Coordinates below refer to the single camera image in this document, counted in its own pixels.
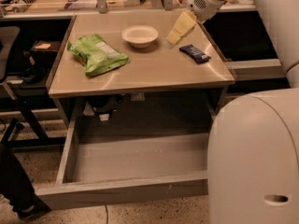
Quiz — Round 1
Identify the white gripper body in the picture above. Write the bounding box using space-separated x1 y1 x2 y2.
187 0 225 21

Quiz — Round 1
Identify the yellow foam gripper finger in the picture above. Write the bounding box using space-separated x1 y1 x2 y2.
166 10 197 45

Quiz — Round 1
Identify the dark blue rxbar wrapper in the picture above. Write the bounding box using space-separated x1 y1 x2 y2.
179 44 211 64

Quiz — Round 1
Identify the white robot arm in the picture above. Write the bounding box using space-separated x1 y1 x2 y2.
207 0 299 224

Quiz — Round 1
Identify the grey open drawer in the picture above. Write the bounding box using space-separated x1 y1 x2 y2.
37 109 211 210

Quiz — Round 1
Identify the white paper bowl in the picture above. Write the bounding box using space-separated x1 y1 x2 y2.
121 25 158 49

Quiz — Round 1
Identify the grey metal cabinet table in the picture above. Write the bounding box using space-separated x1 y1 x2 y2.
47 10 235 121

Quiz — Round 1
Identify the green chip bag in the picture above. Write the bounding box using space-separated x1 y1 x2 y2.
67 34 129 77

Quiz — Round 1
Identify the black box under bench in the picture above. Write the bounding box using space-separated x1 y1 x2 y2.
30 40 61 68

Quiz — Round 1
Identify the black coiled tool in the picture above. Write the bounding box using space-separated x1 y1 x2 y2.
12 0 36 12

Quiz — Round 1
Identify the black office chair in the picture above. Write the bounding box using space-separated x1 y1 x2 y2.
0 26 65 149

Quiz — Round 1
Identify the black shoe of person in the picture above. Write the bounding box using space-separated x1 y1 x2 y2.
17 200 50 221

